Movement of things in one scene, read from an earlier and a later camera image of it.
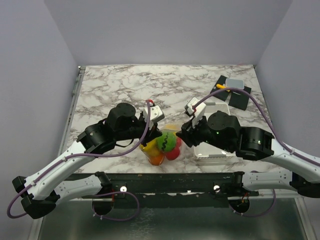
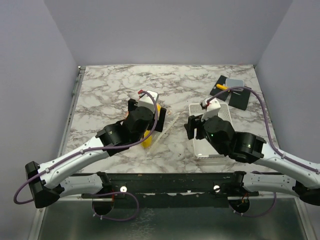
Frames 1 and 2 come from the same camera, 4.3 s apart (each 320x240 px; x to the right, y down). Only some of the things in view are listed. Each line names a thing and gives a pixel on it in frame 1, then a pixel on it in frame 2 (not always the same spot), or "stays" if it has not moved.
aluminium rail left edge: x=72 y=110 stays
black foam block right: x=240 y=99 stays
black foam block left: x=222 y=96 stays
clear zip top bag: x=168 y=147 -> x=170 y=119
